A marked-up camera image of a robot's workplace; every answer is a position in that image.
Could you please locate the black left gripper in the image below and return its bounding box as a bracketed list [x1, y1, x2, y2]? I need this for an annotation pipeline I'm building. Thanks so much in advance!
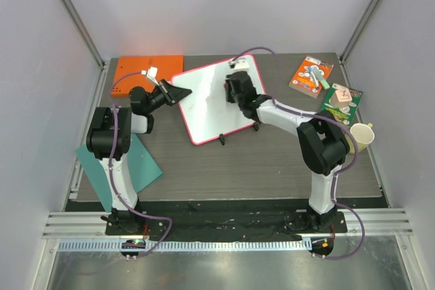
[145, 80, 192, 115]

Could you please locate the pink framed whiteboard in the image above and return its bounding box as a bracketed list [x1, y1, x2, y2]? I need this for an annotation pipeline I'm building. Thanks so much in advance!
[171, 58, 255, 145]

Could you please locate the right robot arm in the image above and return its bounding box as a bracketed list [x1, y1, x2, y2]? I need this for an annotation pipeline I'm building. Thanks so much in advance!
[225, 71, 349, 232]

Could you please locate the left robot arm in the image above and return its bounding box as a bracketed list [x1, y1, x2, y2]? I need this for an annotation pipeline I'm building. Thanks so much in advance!
[86, 79, 192, 235]

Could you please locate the whiteboard marker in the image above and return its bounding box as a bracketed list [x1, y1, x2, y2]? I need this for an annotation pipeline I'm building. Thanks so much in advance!
[309, 67, 319, 89]

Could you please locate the orange flat box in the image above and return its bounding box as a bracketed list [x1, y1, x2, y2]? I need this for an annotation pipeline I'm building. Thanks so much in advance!
[111, 55, 184, 97]

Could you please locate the orange book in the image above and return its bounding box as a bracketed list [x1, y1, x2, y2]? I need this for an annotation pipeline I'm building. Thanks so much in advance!
[289, 56, 334, 98]

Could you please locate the teal paper sheet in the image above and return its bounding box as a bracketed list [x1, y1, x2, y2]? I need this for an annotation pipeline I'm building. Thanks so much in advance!
[75, 134, 162, 212]

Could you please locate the wooden cube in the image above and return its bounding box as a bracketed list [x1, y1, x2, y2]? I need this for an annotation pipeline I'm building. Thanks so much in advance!
[330, 88, 352, 109]

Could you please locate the green book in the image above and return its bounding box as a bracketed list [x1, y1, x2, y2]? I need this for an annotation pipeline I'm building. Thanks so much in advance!
[321, 83, 363, 126]

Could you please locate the yellow green paper cup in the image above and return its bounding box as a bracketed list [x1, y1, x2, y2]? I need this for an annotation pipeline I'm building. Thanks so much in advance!
[345, 123, 375, 155]

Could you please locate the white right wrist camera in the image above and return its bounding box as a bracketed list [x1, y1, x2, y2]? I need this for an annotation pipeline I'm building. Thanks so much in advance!
[229, 58, 249, 73]

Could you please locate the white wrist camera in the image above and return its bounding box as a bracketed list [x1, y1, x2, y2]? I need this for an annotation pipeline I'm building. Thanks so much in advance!
[141, 67, 159, 86]
[229, 58, 249, 73]

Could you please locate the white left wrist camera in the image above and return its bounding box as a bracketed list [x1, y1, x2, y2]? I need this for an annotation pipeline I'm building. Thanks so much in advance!
[141, 67, 159, 86]

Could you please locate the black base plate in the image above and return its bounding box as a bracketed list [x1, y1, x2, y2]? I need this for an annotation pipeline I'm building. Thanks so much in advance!
[101, 199, 347, 242]

